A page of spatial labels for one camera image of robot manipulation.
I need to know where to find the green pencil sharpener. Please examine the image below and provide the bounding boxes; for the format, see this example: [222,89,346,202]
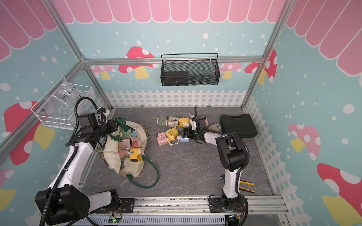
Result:
[157,115,168,127]

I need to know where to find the yellow black pencil sharpener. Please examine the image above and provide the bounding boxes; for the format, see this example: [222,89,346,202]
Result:
[129,148,142,162]

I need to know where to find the pink boxy pencil sharpener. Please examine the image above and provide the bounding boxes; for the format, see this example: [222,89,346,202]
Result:
[157,132,169,146]

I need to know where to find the black box in basket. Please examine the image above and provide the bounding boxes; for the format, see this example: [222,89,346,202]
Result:
[161,71,189,86]

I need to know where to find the black plastic tool case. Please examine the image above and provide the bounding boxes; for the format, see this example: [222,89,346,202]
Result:
[220,114,258,138]

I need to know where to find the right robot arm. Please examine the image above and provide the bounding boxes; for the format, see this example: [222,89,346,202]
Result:
[190,106,250,216]

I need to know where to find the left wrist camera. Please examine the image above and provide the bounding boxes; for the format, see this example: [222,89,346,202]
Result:
[97,107,110,121]

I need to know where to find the cream crank pencil sharpener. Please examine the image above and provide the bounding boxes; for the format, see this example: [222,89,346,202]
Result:
[208,123,222,132]

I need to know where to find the black wire mesh basket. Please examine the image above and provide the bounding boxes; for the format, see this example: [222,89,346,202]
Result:
[160,53,221,86]

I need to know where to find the cream canvas tote bag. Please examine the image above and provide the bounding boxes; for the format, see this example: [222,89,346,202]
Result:
[96,117,160,189]

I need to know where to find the clear wall bin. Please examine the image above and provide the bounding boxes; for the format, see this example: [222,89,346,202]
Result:
[31,78,96,130]

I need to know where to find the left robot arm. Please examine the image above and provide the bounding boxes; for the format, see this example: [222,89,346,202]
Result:
[35,97,121,226]

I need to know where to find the yellow crank pencil sharpener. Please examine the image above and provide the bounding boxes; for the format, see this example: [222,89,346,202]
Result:
[165,127,179,146]

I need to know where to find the beige pencil sharpener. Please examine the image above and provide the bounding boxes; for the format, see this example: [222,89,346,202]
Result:
[167,116,180,127]

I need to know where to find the yellow handled pliers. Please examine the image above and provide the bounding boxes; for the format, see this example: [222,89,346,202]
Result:
[239,180,256,194]

